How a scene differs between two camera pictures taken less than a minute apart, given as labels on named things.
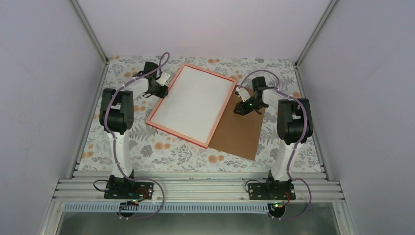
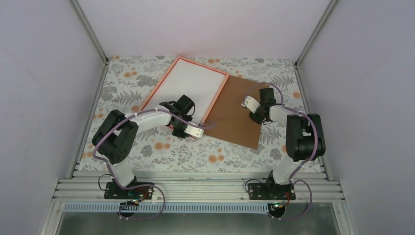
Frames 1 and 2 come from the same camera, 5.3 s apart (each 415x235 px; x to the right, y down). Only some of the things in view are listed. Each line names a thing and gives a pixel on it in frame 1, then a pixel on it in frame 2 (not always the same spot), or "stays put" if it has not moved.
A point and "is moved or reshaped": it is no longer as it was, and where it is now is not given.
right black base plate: (271, 191) stays put
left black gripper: (162, 94) → (176, 133)
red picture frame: (192, 106) is moved or reshaped
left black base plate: (129, 190) stays put
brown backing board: (237, 134) is moved or reshaped
